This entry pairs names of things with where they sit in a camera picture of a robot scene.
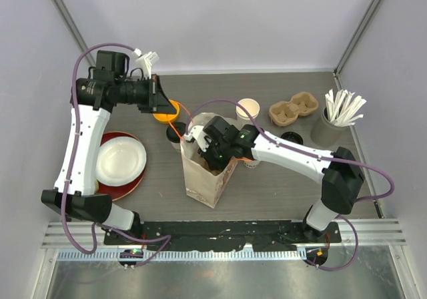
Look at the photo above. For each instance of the white paper cup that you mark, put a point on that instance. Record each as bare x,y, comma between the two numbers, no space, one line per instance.
176,146
251,163

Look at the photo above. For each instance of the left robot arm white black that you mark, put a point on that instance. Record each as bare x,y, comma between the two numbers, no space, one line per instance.
74,194

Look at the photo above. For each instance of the brown paper bag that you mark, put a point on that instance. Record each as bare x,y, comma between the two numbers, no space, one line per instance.
200,184

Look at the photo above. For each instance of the orange bowl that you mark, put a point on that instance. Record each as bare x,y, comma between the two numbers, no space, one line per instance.
168,118

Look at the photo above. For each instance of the grey straw holder cup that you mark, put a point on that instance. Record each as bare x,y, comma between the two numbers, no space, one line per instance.
324,133

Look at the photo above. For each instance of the cardboard cup carrier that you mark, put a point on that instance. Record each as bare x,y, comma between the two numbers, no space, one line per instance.
284,113

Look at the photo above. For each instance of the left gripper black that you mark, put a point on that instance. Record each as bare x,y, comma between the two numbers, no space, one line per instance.
156,101

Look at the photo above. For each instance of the white plate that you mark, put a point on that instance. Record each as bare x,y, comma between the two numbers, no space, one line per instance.
120,161

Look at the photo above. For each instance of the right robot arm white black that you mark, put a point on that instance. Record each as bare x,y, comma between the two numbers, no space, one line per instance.
336,172

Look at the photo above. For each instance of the stack of white paper cups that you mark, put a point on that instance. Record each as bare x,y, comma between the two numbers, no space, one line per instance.
247,108

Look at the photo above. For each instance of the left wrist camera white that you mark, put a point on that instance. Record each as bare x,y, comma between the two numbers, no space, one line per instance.
145,61

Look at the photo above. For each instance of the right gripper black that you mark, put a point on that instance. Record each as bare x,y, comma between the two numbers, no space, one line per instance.
213,163

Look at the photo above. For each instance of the loose black lid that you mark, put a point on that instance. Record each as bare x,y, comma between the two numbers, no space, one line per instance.
292,137

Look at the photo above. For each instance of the bundle of wrapped straws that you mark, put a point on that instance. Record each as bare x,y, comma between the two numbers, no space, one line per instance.
343,107

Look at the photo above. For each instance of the cardboard cup carrier single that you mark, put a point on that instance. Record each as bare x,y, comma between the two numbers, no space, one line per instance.
215,172

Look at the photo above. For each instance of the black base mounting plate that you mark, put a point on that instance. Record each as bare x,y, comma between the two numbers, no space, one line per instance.
228,236

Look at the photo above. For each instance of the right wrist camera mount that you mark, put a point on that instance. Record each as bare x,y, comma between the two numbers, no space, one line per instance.
197,134

